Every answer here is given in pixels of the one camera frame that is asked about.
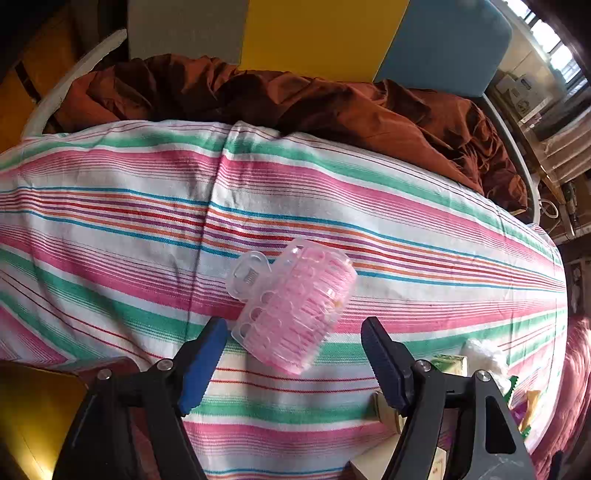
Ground white plastic bundle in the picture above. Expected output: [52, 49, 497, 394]
[461, 338, 509, 376]

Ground pink transparent hair roller clip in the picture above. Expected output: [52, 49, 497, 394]
[226, 238, 358, 375]

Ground green medicine box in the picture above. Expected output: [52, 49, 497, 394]
[431, 354, 468, 377]

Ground beige medicine box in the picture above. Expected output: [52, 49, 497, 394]
[348, 391, 449, 480]

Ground gold lined storage box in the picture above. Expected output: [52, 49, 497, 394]
[0, 357, 139, 480]

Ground striped bed sheet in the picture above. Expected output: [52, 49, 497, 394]
[1, 121, 567, 479]

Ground rust brown blanket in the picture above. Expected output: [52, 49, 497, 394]
[55, 54, 528, 211]

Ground grey yellow blue headboard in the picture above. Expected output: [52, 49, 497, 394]
[126, 1, 512, 97]

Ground window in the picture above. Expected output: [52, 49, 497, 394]
[504, 0, 584, 88]

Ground white bed frame rail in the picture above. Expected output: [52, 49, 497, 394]
[21, 29, 127, 140]

